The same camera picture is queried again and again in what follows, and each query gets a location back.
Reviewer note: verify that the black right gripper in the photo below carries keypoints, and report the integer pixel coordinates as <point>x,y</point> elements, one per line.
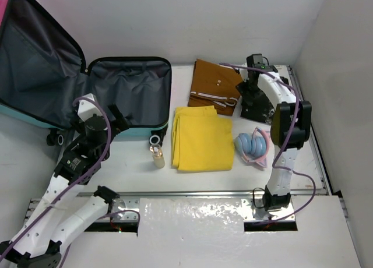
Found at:
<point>243,88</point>

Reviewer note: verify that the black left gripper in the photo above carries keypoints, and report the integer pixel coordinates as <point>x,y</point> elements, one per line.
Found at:
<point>119,123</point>

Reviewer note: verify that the brown trousers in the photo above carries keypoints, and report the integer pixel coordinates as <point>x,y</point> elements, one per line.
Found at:
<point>214,85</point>

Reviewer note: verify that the blue pink headphones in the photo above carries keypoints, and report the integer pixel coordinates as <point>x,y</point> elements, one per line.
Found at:
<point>254,148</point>

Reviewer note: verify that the yellow cloth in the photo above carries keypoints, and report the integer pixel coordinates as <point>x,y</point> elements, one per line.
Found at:
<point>202,140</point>

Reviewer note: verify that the clear bottle beige liquid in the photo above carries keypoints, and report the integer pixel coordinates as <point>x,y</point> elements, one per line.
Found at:
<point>157,155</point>

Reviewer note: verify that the teal suitcase with grey lining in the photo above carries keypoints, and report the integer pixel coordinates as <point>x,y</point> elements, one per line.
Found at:
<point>43,70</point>

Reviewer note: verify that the black and white garment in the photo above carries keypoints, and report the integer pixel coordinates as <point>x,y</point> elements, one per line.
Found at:
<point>256,107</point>

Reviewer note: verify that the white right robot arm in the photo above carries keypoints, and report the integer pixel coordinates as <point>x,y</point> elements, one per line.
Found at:
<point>289,130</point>

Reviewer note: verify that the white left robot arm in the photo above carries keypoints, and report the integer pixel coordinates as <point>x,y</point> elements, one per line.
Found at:
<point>45,239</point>

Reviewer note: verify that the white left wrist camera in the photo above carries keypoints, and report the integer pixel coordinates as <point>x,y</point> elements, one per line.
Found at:
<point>86,109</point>

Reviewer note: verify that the silver mounting rail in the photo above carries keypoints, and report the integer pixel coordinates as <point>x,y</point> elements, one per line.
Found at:
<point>186,204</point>

